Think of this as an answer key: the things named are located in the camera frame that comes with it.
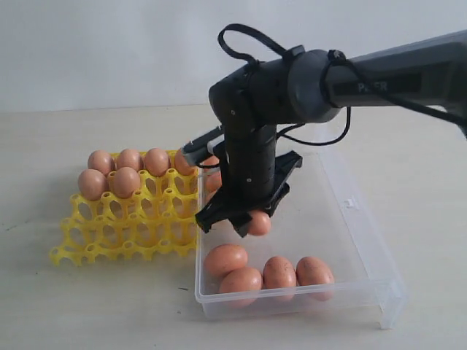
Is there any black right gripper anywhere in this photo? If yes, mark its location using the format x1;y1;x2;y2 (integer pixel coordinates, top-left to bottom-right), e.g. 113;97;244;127
196;125;302;238

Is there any brown egg tray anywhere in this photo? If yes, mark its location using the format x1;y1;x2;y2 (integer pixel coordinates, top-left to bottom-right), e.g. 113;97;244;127
88;149;115;176
174;149;196;176
144;148;170;177
108;167;141;199
248;210;271;236
116;148;144;171
78;169;109;201

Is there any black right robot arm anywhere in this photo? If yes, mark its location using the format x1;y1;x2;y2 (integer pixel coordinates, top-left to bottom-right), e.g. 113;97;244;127
183;24;466;236

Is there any brown egg column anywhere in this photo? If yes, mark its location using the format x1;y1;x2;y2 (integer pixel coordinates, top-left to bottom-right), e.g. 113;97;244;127
204;191;217;205
204;244;248;278

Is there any brown egg box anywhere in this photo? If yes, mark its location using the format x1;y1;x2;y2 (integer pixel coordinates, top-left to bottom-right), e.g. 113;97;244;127
204;171;222;193
201;155;220;169

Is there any brown egg left column lower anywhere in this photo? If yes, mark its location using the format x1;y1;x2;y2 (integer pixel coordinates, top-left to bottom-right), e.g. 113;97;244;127
204;244;248;278

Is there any brown egg box far left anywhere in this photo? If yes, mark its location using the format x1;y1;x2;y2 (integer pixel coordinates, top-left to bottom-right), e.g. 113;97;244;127
201;155;220;169

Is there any yellow plastic egg tray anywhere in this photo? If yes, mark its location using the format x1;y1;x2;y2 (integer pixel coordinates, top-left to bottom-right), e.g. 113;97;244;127
49;151;198;266

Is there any brown egg front left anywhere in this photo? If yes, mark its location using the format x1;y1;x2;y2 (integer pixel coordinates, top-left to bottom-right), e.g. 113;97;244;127
219;266;263;294

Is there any brown egg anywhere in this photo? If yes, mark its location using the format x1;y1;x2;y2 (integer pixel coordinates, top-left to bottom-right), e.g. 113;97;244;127
263;256;297;289
219;266;263;294
296;256;335;286

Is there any brown egg front middle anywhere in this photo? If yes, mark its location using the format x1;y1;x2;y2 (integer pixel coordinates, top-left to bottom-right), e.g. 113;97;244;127
263;256;297;289

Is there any clear plastic container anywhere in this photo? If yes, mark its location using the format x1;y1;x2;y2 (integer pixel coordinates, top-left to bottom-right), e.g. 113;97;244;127
193;151;406;322

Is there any brown egg front right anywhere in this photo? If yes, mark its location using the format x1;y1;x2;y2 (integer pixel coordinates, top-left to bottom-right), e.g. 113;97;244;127
296;256;335;286

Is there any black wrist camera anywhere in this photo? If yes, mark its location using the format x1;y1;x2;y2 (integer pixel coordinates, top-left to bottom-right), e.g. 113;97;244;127
181;125;224;166

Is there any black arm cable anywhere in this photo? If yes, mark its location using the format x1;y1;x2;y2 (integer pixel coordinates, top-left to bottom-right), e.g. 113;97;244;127
217;23;352;146

